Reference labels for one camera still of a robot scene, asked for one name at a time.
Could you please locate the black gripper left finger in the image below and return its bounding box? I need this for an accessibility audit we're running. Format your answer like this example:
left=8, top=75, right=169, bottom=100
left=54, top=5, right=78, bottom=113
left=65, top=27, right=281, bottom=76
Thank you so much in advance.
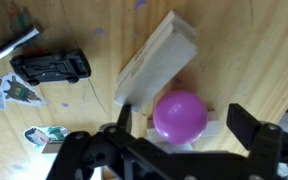
left=116, top=103, right=134, bottom=134

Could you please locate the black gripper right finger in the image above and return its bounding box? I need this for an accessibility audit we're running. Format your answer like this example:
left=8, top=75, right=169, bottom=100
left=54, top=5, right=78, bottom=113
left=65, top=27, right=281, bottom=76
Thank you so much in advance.
left=226, top=102, right=262, bottom=152

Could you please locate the purple ball toy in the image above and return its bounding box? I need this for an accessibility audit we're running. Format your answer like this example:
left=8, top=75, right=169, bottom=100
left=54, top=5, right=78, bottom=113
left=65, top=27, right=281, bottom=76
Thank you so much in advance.
left=152, top=89, right=209, bottom=145

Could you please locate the black toy car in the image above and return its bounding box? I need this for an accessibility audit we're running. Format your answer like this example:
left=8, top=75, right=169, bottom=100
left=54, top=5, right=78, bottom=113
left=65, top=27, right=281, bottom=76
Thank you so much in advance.
left=9, top=48, right=93, bottom=87

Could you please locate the teal person sticker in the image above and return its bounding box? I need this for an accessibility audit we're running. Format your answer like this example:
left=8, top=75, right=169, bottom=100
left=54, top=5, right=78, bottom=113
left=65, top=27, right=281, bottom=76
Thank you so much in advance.
left=22, top=125, right=71, bottom=150

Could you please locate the dark creature sticker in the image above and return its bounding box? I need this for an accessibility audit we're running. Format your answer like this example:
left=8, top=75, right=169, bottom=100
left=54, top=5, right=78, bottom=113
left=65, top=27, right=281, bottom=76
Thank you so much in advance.
left=1, top=74, right=49, bottom=108

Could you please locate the black and white bar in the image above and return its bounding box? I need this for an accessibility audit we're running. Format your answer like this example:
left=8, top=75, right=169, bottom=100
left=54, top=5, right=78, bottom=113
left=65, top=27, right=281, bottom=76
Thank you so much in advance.
left=0, top=22, right=44, bottom=70

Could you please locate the faded green brown sticker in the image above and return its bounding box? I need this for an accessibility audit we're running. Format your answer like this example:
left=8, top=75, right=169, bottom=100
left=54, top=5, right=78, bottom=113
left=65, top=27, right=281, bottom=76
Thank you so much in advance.
left=6, top=0, right=36, bottom=32

